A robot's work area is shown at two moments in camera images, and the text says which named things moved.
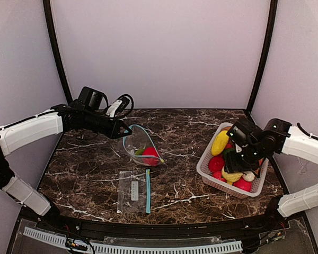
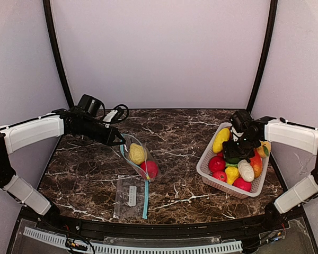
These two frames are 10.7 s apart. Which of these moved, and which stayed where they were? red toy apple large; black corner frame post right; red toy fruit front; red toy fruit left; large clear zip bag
Moved: red toy apple large; large clear zip bag
Stayed: black corner frame post right; red toy fruit front; red toy fruit left
